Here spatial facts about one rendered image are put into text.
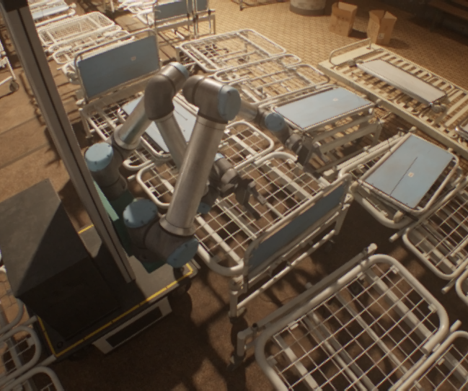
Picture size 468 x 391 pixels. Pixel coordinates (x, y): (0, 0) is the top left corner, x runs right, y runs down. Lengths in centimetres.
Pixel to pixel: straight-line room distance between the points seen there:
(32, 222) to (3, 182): 179
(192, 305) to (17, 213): 113
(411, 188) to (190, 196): 138
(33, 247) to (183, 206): 68
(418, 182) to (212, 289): 143
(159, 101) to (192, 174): 31
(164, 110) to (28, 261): 83
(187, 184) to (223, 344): 110
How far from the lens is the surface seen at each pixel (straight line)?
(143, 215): 143
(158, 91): 134
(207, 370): 203
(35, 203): 174
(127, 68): 304
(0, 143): 396
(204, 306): 215
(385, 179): 218
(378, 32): 545
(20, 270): 154
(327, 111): 255
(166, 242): 135
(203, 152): 122
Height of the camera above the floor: 197
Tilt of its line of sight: 49 degrees down
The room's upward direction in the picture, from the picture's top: straight up
